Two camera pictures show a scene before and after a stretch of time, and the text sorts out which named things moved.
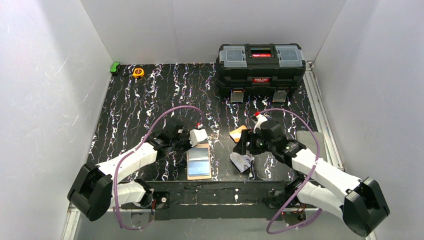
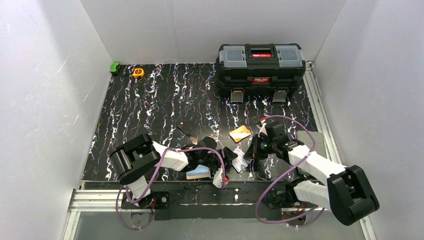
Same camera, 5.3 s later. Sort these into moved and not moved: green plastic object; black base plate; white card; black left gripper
Moved: black left gripper
Not moved: white card; black base plate; green plastic object
